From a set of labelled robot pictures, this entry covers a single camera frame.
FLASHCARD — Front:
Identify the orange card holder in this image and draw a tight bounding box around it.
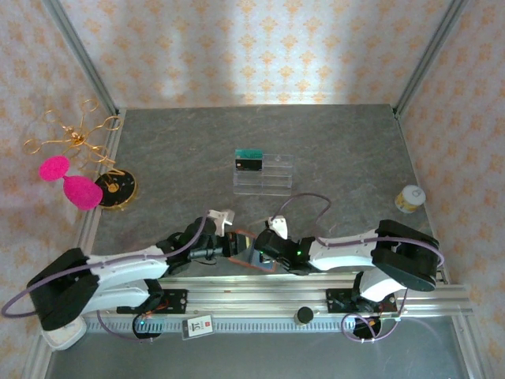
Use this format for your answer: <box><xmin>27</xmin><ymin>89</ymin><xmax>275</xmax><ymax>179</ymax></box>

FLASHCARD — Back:
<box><xmin>230</xmin><ymin>227</ymin><xmax>278</xmax><ymax>274</ymax></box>

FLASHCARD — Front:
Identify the clear acrylic card stand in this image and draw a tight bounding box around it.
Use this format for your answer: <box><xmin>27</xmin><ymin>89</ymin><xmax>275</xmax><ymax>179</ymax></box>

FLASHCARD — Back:
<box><xmin>232</xmin><ymin>152</ymin><xmax>295</xmax><ymax>197</ymax></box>

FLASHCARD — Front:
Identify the black round knob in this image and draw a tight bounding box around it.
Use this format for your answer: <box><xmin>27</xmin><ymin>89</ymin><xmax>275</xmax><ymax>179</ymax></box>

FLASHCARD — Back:
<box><xmin>295</xmin><ymin>306</ymin><xmax>315</xmax><ymax>327</ymax></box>

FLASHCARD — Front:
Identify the white label tag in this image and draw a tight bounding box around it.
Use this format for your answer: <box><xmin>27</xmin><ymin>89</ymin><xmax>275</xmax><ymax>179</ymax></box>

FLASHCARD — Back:
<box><xmin>181</xmin><ymin>314</ymin><xmax>216</xmax><ymax>340</ymax></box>

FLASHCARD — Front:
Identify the pink teardrop puff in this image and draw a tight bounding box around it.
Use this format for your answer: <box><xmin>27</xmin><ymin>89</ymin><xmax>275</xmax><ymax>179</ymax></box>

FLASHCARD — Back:
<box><xmin>62</xmin><ymin>175</ymin><xmax>104</xmax><ymax>212</ymax></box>

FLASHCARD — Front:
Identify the yellow white can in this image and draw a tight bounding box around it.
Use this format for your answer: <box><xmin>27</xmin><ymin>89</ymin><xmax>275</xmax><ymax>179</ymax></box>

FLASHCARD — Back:
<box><xmin>394</xmin><ymin>185</ymin><xmax>427</xmax><ymax>214</ymax></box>

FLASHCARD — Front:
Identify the white plastic box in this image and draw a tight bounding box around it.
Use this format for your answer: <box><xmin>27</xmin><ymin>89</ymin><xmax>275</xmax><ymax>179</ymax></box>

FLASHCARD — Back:
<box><xmin>41</xmin><ymin>317</ymin><xmax>87</xmax><ymax>351</ymax></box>

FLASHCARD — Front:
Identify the pink round puff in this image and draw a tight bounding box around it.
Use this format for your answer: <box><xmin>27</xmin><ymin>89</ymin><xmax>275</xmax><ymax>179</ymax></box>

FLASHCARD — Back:
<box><xmin>38</xmin><ymin>156</ymin><xmax>72</xmax><ymax>182</ymax></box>

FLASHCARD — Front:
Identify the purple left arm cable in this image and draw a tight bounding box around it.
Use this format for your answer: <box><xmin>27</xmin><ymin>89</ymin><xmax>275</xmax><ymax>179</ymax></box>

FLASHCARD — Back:
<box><xmin>1</xmin><ymin>211</ymin><xmax>212</xmax><ymax>343</ymax></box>

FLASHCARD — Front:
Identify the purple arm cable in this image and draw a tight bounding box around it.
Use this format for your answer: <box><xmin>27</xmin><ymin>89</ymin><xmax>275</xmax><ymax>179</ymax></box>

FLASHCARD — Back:
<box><xmin>270</xmin><ymin>192</ymin><xmax>446</xmax><ymax>344</ymax></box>
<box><xmin>1</xmin><ymin>211</ymin><xmax>212</xmax><ymax>343</ymax></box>

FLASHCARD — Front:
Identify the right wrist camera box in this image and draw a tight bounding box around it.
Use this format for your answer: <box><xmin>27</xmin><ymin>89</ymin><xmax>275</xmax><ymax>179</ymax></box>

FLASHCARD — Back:
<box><xmin>267</xmin><ymin>216</ymin><xmax>290</xmax><ymax>240</ymax></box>

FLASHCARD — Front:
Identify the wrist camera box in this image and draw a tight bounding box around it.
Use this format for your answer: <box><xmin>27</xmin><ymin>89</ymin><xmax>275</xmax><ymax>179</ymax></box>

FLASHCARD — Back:
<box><xmin>267</xmin><ymin>216</ymin><xmax>290</xmax><ymax>240</ymax></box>
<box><xmin>208</xmin><ymin>208</ymin><xmax>237</xmax><ymax>229</ymax></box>

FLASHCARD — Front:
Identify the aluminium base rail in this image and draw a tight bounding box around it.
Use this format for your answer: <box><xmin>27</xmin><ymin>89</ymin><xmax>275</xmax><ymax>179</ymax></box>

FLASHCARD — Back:
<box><xmin>90</xmin><ymin>270</ymin><xmax>474</xmax><ymax>321</ymax></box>

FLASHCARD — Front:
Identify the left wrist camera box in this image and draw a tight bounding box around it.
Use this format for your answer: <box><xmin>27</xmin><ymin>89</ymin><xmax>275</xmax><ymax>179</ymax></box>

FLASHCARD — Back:
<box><xmin>208</xmin><ymin>208</ymin><xmax>237</xmax><ymax>229</ymax></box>

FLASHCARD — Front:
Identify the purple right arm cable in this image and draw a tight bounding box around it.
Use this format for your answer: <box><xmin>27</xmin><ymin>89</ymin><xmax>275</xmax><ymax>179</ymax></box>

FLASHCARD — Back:
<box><xmin>270</xmin><ymin>192</ymin><xmax>446</xmax><ymax>344</ymax></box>

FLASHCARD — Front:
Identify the grey slotted cable duct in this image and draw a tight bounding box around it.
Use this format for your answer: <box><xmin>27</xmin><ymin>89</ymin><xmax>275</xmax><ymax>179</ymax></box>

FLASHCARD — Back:
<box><xmin>84</xmin><ymin>318</ymin><xmax>399</xmax><ymax>335</ymax></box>

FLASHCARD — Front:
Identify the gold wire stand black base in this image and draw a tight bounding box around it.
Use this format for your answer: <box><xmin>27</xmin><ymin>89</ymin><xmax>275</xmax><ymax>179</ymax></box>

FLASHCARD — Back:
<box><xmin>22</xmin><ymin>98</ymin><xmax>139</xmax><ymax>212</ymax></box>

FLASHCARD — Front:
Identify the aluminium table side rail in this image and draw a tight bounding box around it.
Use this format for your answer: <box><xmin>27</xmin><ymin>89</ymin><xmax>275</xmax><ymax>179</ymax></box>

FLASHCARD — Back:
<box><xmin>392</xmin><ymin>105</ymin><xmax>494</xmax><ymax>379</ymax></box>
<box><xmin>23</xmin><ymin>109</ymin><xmax>127</xmax><ymax>379</ymax></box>

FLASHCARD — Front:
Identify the aluminium frame post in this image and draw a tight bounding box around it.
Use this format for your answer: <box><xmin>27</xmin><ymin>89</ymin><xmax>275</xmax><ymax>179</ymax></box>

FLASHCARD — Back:
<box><xmin>392</xmin><ymin>0</ymin><xmax>473</xmax><ymax>119</ymax></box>
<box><xmin>41</xmin><ymin>0</ymin><xmax>122</xmax><ymax>118</ymax></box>

